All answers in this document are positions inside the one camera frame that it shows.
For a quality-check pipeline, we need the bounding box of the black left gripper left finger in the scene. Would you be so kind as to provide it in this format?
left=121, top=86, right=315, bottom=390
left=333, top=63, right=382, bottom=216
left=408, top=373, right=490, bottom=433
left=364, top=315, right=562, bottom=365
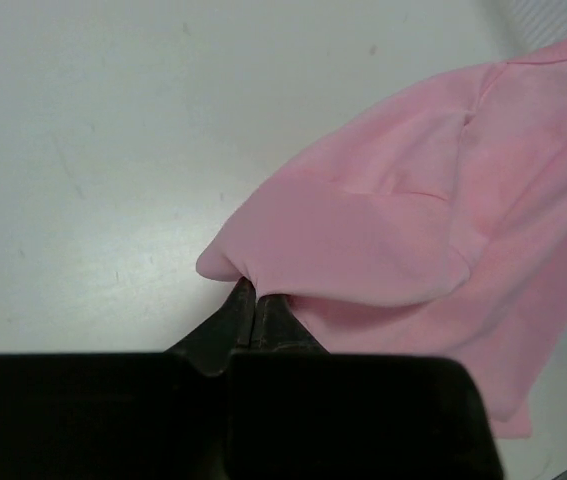
left=166, top=278, right=256, bottom=376

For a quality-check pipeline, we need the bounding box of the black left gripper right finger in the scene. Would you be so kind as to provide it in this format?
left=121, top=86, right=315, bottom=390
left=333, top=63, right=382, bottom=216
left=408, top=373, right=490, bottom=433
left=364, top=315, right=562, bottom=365
left=249, top=295, right=327, bottom=354

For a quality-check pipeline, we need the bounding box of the pink t shirt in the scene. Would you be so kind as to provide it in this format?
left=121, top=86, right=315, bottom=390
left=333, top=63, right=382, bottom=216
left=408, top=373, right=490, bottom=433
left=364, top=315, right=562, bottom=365
left=196, top=39, right=567, bottom=439

